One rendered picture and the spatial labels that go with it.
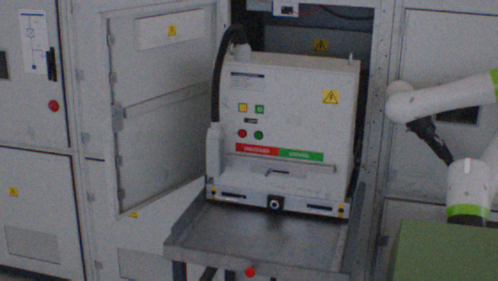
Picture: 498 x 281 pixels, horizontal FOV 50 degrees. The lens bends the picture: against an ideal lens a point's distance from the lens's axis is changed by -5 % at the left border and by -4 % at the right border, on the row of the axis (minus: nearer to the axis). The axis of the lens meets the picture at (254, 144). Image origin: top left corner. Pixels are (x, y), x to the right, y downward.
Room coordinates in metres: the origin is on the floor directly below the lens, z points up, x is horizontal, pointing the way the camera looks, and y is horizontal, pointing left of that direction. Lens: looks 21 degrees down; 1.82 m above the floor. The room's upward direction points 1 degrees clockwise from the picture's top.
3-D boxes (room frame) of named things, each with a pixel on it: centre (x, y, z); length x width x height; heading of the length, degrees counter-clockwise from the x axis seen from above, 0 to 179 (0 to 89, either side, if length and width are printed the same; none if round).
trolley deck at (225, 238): (1.81, -0.09, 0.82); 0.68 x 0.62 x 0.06; 166
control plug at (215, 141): (1.79, 0.13, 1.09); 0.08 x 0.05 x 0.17; 166
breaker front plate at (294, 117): (1.81, -0.09, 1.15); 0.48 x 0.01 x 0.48; 76
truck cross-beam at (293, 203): (1.82, -0.09, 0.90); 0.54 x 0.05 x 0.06; 76
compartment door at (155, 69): (1.99, 0.34, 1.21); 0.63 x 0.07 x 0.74; 147
